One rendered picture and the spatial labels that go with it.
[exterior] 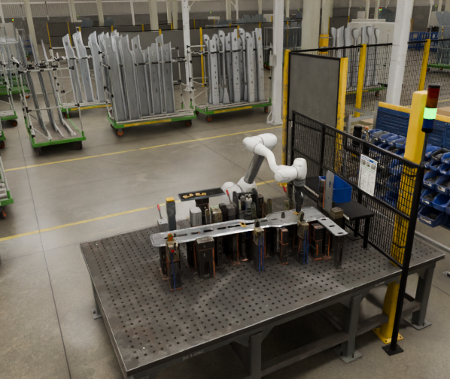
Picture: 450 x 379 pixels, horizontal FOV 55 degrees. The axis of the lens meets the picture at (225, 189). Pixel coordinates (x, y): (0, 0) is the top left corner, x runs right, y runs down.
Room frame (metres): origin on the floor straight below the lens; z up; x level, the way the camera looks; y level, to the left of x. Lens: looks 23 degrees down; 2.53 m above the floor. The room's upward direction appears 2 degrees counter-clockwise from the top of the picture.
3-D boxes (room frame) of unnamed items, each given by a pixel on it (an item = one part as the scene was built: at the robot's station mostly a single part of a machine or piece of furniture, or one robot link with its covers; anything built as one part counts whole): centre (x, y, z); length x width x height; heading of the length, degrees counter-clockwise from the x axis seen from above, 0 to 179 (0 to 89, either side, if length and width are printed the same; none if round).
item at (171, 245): (2.61, 0.37, 0.88); 0.15 x 0.11 x 0.36; 17
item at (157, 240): (2.95, -0.11, 1.00); 1.38 x 0.22 x 0.02; 107
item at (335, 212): (3.06, -0.87, 0.88); 0.08 x 0.08 x 0.36; 17
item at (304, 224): (2.88, -0.58, 0.87); 0.12 x 0.09 x 0.35; 17
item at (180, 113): (10.03, 1.68, 0.88); 1.91 x 1.00 x 1.76; 113
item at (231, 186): (3.75, -0.04, 0.92); 0.18 x 0.16 x 0.22; 128
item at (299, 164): (3.09, -0.57, 1.40); 0.13 x 0.11 x 0.16; 128
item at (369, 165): (3.17, -1.13, 1.30); 0.23 x 0.02 x 0.31; 17
